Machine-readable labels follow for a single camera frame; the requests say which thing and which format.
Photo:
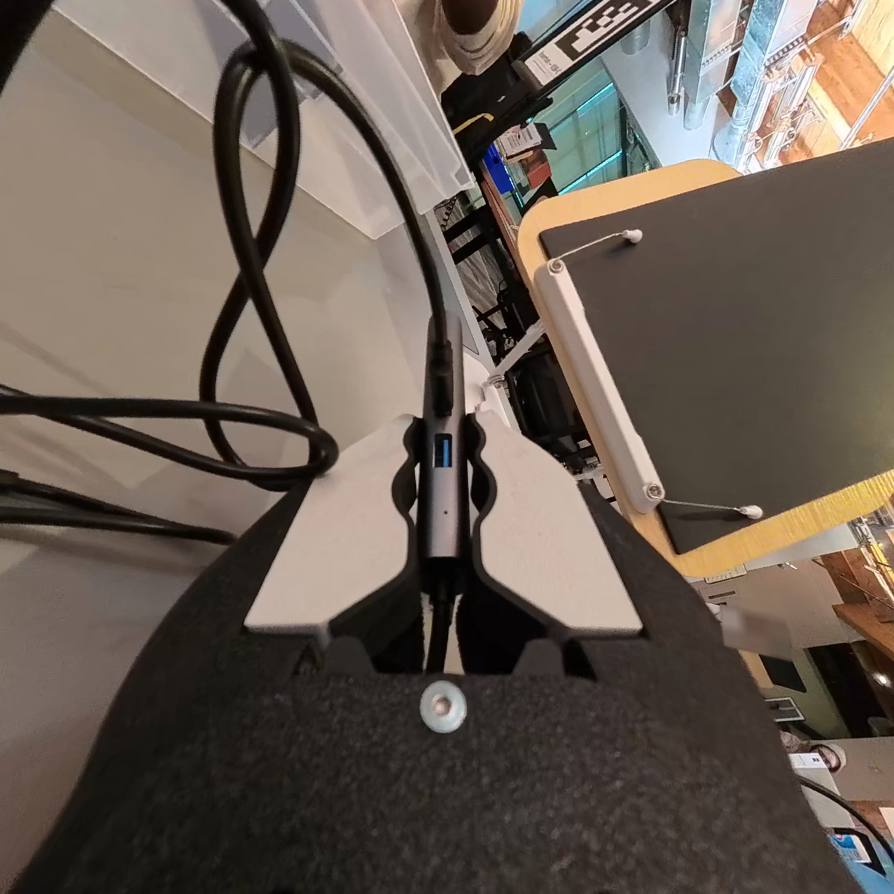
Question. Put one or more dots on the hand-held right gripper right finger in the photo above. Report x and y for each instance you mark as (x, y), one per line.
(552, 552)

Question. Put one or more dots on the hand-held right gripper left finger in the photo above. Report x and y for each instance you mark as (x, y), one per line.
(335, 552)

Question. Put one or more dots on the grey usb hub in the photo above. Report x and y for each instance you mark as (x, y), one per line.
(443, 503)

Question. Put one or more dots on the clear plastic bin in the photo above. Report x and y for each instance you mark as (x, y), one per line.
(391, 105)

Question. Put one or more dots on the wood framed black desk screen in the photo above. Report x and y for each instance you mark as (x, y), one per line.
(733, 314)

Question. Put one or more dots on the grey desk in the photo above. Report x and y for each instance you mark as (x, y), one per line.
(105, 244)

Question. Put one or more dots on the silver ventilation duct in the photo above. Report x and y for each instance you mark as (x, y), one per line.
(761, 70)

